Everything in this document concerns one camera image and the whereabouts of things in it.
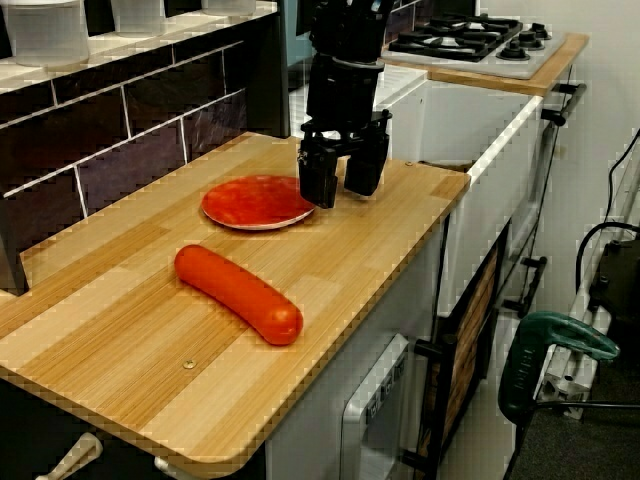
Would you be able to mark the dark tiled backsplash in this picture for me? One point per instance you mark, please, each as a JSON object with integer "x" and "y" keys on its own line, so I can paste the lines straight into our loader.
{"x": 125, "y": 130}

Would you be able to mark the teal plastic bin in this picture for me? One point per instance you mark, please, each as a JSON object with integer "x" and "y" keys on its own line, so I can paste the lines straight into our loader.
{"x": 298, "y": 30}

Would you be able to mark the aluminium frame profile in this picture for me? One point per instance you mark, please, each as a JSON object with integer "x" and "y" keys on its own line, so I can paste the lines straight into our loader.
{"x": 575, "y": 370}

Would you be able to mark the black box device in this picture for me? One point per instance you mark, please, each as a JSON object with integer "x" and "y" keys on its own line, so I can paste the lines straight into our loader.
{"x": 620, "y": 280}

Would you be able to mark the red toy sausage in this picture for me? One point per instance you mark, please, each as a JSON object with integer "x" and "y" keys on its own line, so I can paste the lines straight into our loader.
{"x": 240, "y": 295}

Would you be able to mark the wood pattern cabinet door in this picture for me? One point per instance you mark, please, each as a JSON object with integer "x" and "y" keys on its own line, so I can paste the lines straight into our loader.
{"x": 470, "y": 330}

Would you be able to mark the white plastic jar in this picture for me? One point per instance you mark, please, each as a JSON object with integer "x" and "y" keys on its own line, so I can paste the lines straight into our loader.
{"x": 137, "y": 17}
{"x": 47, "y": 32}

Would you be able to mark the grey toy dishwasher panel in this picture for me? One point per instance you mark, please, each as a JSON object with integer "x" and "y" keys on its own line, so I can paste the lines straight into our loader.
{"x": 372, "y": 400}

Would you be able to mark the toy stove top with burners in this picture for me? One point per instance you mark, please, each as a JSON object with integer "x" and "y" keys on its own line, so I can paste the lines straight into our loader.
{"x": 475, "y": 45}

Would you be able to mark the white toy sink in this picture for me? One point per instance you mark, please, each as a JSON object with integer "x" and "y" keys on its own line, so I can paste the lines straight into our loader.
{"x": 460, "y": 120}

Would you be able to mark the white kitchen shelf ledge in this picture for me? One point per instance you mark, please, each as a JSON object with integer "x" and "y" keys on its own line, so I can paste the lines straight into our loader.
{"x": 150, "y": 45}

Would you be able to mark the red round plate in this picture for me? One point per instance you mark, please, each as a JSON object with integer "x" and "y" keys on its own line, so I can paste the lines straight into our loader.
{"x": 255, "y": 205}

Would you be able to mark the dark kitchen side panel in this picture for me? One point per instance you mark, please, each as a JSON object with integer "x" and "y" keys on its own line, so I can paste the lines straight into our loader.
{"x": 267, "y": 75}

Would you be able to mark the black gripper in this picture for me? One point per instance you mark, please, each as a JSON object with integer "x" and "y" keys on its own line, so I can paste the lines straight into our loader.
{"x": 342, "y": 90}

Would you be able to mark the brass countertop screw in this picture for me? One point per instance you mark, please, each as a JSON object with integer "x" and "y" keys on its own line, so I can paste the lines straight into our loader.
{"x": 189, "y": 364}

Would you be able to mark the white drawer knob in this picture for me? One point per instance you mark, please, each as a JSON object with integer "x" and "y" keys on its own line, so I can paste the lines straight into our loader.
{"x": 75, "y": 455}
{"x": 164, "y": 465}

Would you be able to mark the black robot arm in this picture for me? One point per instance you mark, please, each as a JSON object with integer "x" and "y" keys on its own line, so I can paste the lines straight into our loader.
{"x": 350, "y": 25}

